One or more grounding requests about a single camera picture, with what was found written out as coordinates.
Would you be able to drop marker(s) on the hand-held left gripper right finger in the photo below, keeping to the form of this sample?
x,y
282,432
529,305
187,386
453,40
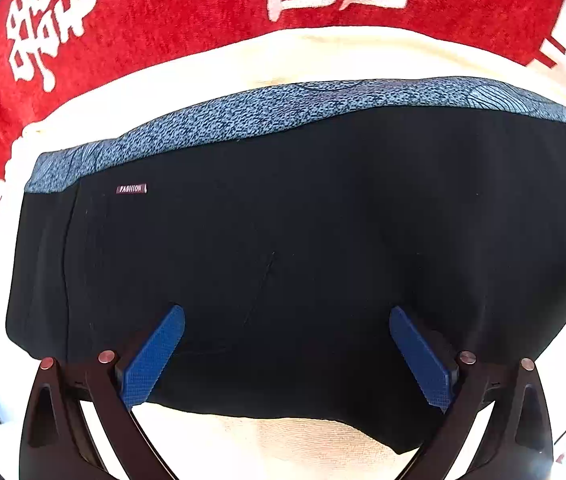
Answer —
x,y
420,357

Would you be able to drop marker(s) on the black pants with grey waistband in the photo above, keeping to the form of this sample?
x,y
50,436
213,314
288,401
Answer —
x,y
288,235

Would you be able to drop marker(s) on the red printed blanket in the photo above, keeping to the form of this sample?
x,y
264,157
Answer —
x,y
163,10

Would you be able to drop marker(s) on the cream towel cushion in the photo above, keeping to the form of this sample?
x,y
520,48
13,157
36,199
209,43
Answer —
x,y
273,60

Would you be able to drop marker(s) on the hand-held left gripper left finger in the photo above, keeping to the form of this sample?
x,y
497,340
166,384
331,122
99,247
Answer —
x,y
152,355

